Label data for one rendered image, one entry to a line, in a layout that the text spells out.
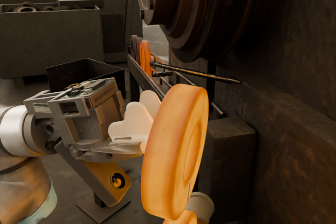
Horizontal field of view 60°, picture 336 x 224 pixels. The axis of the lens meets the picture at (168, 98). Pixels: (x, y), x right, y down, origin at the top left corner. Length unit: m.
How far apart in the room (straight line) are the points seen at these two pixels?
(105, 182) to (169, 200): 0.14
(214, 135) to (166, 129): 0.32
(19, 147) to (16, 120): 0.04
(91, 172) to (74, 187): 1.35
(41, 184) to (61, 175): 1.34
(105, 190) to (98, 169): 0.03
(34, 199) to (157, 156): 0.29
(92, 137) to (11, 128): 0.12
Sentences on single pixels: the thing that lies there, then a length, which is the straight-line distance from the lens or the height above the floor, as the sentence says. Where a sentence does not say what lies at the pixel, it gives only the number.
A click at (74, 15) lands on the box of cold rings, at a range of 3.11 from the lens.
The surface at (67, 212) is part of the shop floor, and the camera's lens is 1.62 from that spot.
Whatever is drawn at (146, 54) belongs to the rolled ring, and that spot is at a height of 0.72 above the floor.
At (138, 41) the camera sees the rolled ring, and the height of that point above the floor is 0.74.
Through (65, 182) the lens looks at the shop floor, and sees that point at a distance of 1.80.
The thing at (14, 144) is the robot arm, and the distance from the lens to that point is 0.44.
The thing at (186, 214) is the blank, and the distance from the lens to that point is 0.45.
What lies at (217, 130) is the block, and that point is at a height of 0.80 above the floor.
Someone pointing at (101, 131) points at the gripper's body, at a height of 0.92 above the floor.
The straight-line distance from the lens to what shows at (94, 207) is 1.60.
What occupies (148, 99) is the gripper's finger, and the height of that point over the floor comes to 0.96.
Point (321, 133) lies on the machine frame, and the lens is 0.50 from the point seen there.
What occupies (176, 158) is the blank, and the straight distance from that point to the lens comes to 0.27.
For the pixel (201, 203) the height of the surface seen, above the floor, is 0.69.
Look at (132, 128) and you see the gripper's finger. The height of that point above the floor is 0.93.
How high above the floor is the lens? 1.10
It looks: 24 degrees down
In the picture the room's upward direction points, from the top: straight up
